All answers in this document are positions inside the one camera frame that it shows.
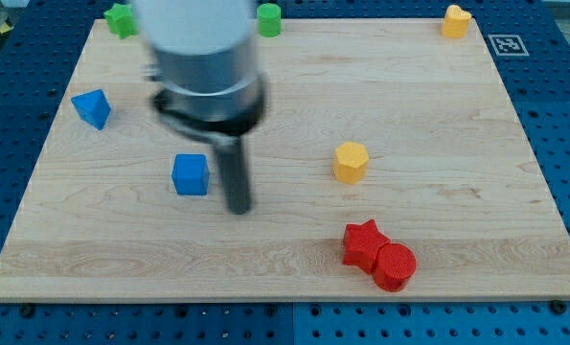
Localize yellow heart block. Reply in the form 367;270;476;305
441;4;472;38

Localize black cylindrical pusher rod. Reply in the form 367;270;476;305
213;136;252;215

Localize green star block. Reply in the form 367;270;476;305
103;3;138;39

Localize blue triangle block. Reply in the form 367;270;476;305
71;89;111;130

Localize white fiducial marker tag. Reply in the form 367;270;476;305
489;34;529;57

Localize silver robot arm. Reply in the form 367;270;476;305
132;0;266;143

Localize yellow hexagon block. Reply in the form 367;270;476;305
332;141;370;184

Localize green cylinder block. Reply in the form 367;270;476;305
256;3;282;37

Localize blue cube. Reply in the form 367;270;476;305
171;153;210;196

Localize wooden board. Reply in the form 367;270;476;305
0;19;570;304

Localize red cylinder block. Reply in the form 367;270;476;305
372;243;417;292

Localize red star block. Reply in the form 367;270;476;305
342;219;391;274

